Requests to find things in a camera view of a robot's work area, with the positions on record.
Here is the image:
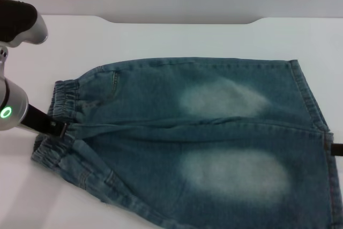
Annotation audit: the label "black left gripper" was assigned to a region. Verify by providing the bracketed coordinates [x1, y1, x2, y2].
[20, 104, 68, 139]

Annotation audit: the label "blue denim shorts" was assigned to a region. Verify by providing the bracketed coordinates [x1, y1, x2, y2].
[31, 57, 337, 229]

